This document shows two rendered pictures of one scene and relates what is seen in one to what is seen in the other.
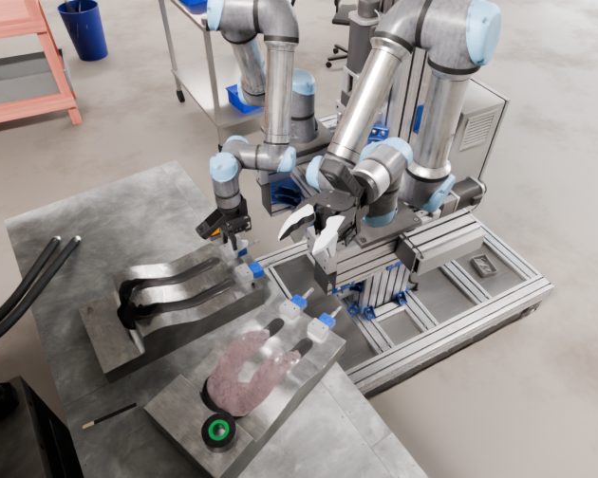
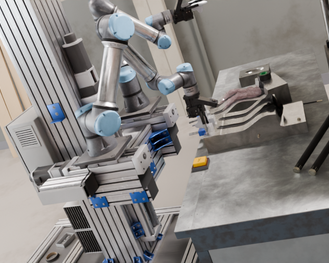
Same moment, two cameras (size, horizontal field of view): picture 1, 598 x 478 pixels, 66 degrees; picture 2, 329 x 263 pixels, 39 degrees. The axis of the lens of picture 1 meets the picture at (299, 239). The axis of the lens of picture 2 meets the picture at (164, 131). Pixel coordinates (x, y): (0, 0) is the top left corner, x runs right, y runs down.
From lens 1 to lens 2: 314 cm
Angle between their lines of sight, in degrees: 98
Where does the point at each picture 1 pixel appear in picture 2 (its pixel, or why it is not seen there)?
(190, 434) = (274, 78)
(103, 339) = (296, 110)
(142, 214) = (238, 185)
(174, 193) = (202, 198)
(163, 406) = (279, 83)
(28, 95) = not seen: outside the picture
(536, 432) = not seen: hidden behind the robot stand
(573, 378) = not seen: hidden behind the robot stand
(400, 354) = (163, 211)
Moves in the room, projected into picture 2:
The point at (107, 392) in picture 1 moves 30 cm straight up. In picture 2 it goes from (307, 108) to (294, 56)
